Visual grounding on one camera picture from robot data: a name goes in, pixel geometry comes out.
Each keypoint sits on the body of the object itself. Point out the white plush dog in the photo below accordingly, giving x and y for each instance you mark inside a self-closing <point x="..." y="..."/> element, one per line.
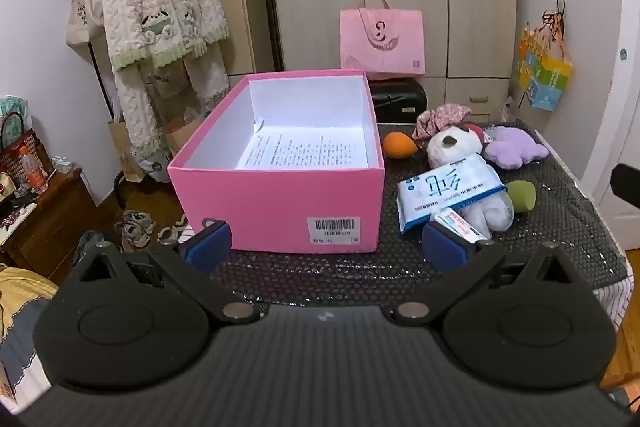
<point x="452" y="147"/>

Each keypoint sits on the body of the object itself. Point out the white door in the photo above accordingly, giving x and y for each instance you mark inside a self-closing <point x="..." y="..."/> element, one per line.
<point x="615" y="82"/>

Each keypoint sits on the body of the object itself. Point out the small white red carton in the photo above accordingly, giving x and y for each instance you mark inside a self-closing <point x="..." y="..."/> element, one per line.
<point x="457" y="222"/>

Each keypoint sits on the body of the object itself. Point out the pink tote bag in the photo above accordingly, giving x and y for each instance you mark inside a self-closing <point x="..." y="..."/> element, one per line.
<point x="380" y="42"/>

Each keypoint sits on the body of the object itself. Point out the wooden cabinet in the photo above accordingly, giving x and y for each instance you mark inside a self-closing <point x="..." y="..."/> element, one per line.
<point x="55" y="227"/>

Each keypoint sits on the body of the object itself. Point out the floral fabric cap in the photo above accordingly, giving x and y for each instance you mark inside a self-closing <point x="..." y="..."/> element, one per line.
<point x="440" y="119"/>

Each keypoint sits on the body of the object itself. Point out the printed paper sheet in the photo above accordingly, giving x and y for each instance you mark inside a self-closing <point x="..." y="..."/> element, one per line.
<point x="300" y="149"/>

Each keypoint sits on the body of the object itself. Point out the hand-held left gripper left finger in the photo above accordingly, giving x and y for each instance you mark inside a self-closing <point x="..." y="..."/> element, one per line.
<point x="207" y="247"/>

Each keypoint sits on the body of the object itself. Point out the purple plush toy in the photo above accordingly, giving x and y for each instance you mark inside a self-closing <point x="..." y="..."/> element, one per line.
<point x="510" y="147"/>

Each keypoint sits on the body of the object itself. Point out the white blue tissue packet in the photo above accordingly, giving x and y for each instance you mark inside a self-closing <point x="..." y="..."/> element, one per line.
<point x="440" y="192"/>

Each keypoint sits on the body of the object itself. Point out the green makeup sponge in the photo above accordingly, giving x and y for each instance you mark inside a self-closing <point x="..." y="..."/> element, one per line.
<point x="522" y="197"/>

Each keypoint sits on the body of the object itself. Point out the pink cardboard box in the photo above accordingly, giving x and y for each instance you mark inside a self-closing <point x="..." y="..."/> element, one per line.
<point x="280" y="202"/>

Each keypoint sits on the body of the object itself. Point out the colourful paper bag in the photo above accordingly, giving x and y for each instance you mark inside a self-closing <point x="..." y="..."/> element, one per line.
<point x="545" y="77"/>

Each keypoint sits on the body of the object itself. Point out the yellow blanket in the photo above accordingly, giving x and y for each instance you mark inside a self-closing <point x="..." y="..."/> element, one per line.
<point x="22" y="292"/>

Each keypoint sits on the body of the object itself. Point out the red woven basket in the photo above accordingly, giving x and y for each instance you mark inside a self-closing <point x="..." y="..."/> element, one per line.
<point x="15" y="152"/>

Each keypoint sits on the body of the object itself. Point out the green patterned packet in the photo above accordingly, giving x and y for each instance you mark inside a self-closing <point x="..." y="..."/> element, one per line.
<point x="12" y="112"/>

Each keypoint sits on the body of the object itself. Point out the orange drink bottle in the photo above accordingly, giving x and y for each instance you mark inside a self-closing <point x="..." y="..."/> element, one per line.
<point x="32" y="172"/>

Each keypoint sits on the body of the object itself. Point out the striped cloth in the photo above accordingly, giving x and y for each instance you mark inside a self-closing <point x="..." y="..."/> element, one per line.
<point x="615" y="302"/>

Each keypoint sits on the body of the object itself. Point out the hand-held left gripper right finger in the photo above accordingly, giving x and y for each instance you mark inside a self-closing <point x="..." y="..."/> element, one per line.
<point x="445" y="247"/>

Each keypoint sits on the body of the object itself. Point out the white bag green logo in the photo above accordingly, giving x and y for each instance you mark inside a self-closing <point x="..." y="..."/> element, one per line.
<point x="152" y="164"/>

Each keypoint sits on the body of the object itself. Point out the small grey plush toy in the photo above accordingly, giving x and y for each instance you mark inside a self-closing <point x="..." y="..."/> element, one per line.
<point x="508" y="109"/>

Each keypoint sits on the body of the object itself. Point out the brown paper bag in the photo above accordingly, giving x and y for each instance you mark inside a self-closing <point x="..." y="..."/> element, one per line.
<point x="120" y="147"/>
<point x="182" y="134"/>

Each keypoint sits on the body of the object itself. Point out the small printed sachet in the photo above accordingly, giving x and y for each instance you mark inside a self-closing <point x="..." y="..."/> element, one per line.
<point x="488" y="136"/>

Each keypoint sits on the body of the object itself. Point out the black suitcase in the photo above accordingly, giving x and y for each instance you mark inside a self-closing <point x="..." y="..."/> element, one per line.
<point x="400" y="99"/>

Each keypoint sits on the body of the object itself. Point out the orange makeup sponge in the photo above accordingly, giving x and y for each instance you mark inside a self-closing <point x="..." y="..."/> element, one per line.
<point x="397" y="145"/>

